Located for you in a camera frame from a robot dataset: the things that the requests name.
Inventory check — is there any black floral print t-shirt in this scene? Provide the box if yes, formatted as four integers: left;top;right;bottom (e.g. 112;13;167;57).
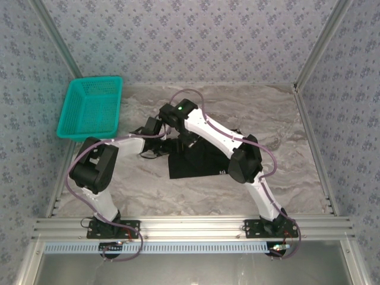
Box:
154;127;243;181

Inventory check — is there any teal plastic mesh basket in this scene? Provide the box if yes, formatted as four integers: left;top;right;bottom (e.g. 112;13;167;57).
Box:
55;75;124;143

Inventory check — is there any small black controller board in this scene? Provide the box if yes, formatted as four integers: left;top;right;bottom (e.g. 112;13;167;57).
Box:
265;242;291;258
99;242;124;256

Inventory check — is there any grey metal panel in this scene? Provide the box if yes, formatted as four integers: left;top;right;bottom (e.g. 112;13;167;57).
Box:
38;254;354;285

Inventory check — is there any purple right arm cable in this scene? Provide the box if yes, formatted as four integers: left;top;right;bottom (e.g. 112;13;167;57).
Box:
170;88;302;261

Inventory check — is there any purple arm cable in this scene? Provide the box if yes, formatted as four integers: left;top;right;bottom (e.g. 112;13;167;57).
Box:
170;88;302;261
65;130;172;263

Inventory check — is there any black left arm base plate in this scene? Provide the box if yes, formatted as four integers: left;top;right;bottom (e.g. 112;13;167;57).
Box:
86;219;141;239

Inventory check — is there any wide aluminium frame rail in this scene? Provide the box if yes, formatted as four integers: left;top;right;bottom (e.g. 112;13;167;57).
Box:
31;216;356;242

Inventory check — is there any aluminium table side rail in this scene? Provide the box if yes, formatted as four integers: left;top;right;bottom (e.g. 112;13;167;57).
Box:
293;88;341;217
44;139;78;219

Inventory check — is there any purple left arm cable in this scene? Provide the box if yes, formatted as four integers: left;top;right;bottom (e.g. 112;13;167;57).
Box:
65;130;172;263

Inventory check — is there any aluminium corner post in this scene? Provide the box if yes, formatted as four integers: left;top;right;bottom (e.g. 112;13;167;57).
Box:
292;0;356;93
29;0;86;80

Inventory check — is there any white slotted cable duct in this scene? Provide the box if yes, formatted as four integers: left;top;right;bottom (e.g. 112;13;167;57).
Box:
42;240;271;255

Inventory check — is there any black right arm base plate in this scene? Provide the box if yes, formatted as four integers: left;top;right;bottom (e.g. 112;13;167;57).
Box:
243;218;299;239

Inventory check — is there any aluminium frame bar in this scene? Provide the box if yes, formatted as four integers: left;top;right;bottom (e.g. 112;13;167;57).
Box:
339;239;368;285
14;240;45;285

